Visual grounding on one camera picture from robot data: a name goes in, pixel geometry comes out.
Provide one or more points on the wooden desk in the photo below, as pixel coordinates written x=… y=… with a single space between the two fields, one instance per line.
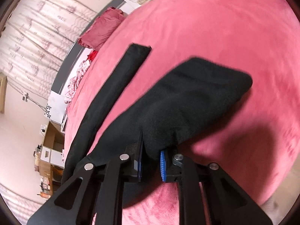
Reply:
x=50 y=174

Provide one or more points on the white curtain with pink pattern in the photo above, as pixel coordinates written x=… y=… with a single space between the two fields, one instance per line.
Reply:
x=37 y=38

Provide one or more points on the floral pink crumpled cloth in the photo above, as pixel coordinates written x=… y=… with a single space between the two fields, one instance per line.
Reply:
x=75 y=81

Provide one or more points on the black pants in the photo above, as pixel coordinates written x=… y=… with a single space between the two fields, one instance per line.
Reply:
x=182 y=103

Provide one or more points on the red garment on bed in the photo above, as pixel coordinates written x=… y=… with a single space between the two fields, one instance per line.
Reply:
x=92 y=55

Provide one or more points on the pink velvet bed blanket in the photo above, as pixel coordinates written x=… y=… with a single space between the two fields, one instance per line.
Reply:
x=257 y=140

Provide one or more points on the grey bed headboard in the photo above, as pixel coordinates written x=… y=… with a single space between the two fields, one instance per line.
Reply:
x=75 y=52

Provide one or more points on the white bedside cabinet floral decal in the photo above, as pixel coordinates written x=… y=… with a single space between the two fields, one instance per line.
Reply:
x=55 y=108

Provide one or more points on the dark red ruffled pillow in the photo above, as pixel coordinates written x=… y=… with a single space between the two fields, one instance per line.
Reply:
x=101 y=29

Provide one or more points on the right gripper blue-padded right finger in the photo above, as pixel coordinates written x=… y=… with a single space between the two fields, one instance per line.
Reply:
x=207 y=194

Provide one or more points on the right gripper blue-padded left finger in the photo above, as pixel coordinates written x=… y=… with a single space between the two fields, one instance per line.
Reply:
x=94 y=194

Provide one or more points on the white drawer cabinet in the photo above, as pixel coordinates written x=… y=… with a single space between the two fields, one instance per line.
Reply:
x=52 y=156

